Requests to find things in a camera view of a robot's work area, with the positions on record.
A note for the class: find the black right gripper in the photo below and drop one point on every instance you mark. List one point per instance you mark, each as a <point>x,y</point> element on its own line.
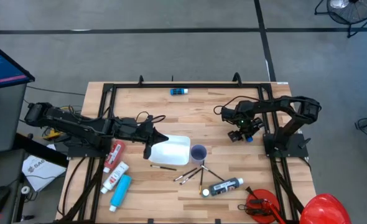
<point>244,126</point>

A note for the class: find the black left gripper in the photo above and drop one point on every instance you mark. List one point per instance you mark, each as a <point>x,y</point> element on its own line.
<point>144,132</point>

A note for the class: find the small blue paint bottle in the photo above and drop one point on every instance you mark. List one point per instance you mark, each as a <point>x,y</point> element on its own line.
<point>249,139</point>
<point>178,91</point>

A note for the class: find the white plastic caddy bin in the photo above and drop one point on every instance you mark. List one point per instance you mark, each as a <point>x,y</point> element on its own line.
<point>174,152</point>

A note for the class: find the lavender plastic cup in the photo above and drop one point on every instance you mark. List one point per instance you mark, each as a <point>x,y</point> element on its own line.
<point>198,154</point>

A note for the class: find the black fluffy-tipped paint brush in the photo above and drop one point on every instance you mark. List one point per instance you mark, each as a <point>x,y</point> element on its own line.
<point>185,174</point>

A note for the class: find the large red paint bottle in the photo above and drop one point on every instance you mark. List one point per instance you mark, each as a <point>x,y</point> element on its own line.
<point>115,155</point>

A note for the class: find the black flat-tipped paint brush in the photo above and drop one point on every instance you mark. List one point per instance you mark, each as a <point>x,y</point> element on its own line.
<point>190,176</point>

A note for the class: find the large white paint bottle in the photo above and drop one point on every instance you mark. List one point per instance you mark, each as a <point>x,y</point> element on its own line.
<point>115,177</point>

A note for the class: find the large turquoise paint bottle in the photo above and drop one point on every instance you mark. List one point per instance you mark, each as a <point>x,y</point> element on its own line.
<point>120,193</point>

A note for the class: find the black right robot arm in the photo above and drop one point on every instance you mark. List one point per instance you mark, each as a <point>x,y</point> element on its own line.
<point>273,105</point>

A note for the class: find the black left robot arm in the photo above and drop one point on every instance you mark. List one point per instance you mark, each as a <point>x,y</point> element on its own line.
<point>65,121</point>

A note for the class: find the dark grey paint bottle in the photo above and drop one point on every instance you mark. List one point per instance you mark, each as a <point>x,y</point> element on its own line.
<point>224,187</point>

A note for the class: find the small viridian green paint bottle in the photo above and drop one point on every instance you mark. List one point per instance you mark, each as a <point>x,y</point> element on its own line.
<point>205,192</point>

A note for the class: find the white label sticker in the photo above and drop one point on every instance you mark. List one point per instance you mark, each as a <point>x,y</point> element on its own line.
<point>282,83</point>

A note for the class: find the red round plate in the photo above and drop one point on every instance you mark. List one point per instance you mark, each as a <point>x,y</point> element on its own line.
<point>266,196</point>

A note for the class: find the red and black hand tool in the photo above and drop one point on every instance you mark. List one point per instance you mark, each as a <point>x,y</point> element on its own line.
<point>272,210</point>

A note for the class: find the red hard hat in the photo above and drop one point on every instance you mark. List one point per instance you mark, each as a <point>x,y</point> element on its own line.
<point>325,210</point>

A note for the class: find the white printed paper sheet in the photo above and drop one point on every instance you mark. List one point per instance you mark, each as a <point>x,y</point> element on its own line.
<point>42,172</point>

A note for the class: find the white tape roll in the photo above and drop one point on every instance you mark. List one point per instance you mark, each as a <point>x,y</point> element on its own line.
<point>25,187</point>

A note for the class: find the black floor fan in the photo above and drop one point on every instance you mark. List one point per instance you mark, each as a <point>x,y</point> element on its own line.
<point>353,12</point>

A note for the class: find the grey side desk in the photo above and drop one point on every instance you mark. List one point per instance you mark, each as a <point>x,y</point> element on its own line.
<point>3,174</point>

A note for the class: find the computer monitor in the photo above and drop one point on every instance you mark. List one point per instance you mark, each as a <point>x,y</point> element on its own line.
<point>0,65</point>

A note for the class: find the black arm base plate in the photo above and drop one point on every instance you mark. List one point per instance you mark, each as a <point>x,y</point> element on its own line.
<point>77,152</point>
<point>295,151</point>

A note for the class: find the black metal table frame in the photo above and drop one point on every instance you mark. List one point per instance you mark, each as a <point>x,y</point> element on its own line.
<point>186,85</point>

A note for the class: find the black desk frame bar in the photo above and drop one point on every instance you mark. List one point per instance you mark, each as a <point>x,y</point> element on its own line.
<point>40,151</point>

